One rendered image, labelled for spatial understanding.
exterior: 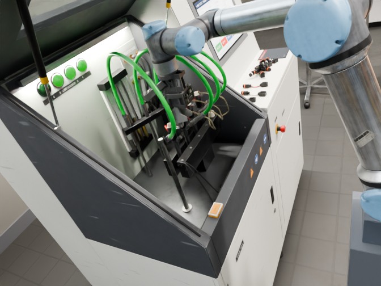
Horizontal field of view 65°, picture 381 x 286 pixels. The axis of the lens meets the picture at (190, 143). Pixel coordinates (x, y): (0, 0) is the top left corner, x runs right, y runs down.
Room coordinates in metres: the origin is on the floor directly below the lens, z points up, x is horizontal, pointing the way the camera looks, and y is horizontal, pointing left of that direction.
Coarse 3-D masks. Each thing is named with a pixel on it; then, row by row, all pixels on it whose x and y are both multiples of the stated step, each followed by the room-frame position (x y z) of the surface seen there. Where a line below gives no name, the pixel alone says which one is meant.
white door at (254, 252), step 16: (272, 176) 1.05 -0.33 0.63; (256, 192) 0.87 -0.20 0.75; (272, 192) 1.01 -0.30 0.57; (256, 208) 0.84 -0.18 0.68; (272, 208) 0.99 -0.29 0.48; (240, 224) 0.71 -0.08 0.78; (256, 224) 0.82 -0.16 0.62; (272, 224) 0.96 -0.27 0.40; (240, 240) 0.69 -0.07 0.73; (256, 240) 0.79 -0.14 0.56; (272, 240) 0.94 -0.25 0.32; (240, 256) 0.66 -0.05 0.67; (256, 256) 0.76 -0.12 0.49; (272, 256) 0.91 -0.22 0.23; (224, 272) 0.56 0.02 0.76; (240, 272) 0.64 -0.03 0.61; (256, 272) 0.74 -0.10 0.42; (272, 272) 0.87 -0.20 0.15
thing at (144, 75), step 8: (112, 56) 0.96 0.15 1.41; (120, 56) 0.90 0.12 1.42; (136, 64) 0.85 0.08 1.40; (144, 72) 0.82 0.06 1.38; (112, 80) 1.06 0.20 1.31; (112, 88) 1.06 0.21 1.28; (152, 88) 0.79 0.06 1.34; (160, 96) 0.77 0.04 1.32; (120, 104) 1.08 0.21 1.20; (168, 112) 0.75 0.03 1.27; (168, 136) 0.80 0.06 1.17
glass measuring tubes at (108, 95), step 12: (120, 72) 1.20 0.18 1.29; (108, 84) 1.13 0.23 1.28; (120, 84) 1.19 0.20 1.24; (108, 96) 1.13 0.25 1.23; (120, 96) 1.19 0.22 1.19; (132, 96) 1.21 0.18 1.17; (108, 108) 1.13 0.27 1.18; (132, 108) 1.22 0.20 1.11; (120, 120) 1.13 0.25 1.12; (132, 120) 1.19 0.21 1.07; (120, 132) 1.13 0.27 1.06; (144, 132) 1.21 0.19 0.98; (132, 144) 1.13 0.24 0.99; (144, 144) 1.17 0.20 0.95; (132, 156) 1.13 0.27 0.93
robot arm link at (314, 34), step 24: (312, 0) 0.51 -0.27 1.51; (336, 0) 0.49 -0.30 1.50; (360, 0) 0.52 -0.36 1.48; (288, 24) 0.54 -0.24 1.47; (312, 24) 0.51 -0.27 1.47; (336, 24) 0.47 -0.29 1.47; (360, 24) 0.49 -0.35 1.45; (312, 48) 0.50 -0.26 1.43; (336, 48) 0.47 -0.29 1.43; (360, 48) 0.48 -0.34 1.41; (336, 72) 0.49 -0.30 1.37; (360, 72) 0.48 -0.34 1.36; (336, 96) 0.50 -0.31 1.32; (360, 96) 0.47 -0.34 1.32; (360, 120) 0.46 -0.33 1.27; (360, 144) 0.46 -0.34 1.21; (360, 168) 0.47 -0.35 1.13
